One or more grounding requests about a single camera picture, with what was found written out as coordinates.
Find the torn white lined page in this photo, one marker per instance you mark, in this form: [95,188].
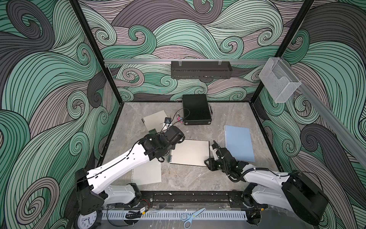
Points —
[147,173]

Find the beige spiral notebook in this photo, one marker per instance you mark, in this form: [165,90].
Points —
[155,122]

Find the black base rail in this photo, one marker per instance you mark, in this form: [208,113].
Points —
[234,199]

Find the black wall tray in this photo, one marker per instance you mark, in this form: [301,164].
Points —
[201,70]

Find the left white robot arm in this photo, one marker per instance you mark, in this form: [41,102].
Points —
[94,188]

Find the white slotted cable duct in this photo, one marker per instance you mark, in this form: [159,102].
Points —
[176,215]

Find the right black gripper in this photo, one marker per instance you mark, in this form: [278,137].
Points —
[210,165]

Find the black case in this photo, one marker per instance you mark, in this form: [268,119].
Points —
[196,110]

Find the aluminium rail right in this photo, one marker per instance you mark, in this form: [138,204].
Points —
[319,96]

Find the blue scissors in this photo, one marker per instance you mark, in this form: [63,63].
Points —
[188,218]

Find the dark green spiral notebook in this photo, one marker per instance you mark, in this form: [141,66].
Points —
[191,153]

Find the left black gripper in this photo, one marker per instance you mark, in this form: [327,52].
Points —
[156,136]

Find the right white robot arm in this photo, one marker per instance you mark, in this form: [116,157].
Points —
[292,191]

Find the light blue spiral notebook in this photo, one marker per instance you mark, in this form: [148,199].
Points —
[238,143]

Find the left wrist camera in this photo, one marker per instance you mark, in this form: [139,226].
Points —
[167,122]

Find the clear wall holder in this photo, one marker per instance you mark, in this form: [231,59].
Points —
[279,79]

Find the white wall clock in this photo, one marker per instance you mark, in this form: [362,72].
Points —
[88,221]

